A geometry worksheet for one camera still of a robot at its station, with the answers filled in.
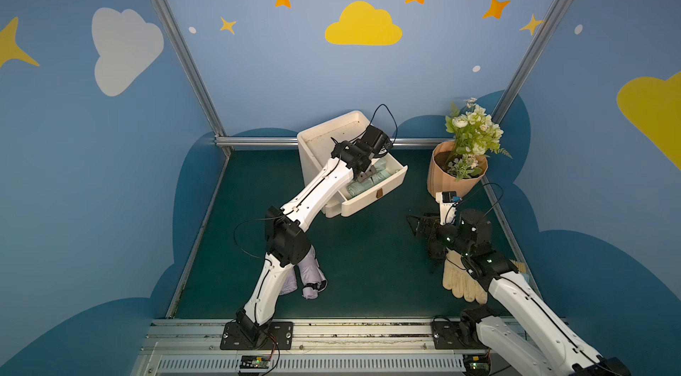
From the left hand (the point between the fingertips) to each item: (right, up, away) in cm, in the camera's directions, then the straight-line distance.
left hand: (356, 156), depth 87 cm
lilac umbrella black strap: (-14, -38, -6) cm, 41 cm away
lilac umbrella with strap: (-21, -40, -5) cm, 46 cm away
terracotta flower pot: (+36, -4, +8) cm, 37 cm away
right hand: (+20, -18, -7) cm, 27 cm away
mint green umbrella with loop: (+9, -5, +3) cm, 11 cm away
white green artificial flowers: (+39, +7, -1) cm, 40 cm away
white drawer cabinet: (-14, +4, +2) cm, 15 cm away
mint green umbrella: (-1, -12, -2) cm, 12 cm away
